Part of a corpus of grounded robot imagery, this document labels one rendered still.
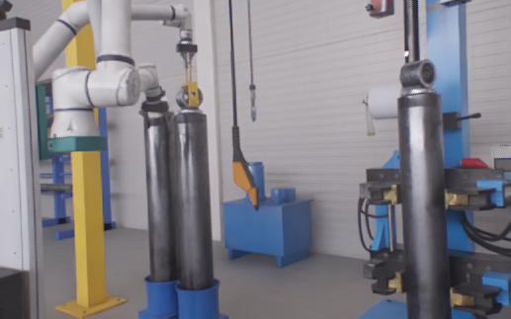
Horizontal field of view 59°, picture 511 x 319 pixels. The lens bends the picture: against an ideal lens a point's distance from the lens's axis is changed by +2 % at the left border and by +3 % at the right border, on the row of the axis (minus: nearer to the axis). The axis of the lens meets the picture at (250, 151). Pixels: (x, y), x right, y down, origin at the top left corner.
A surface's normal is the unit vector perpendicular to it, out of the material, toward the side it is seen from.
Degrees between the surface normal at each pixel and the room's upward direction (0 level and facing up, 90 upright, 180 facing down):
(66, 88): 90
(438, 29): 90
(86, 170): 90
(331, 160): 90
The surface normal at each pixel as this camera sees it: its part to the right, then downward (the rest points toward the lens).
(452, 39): -0.63, 0.04
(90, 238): 0.77, -0.03
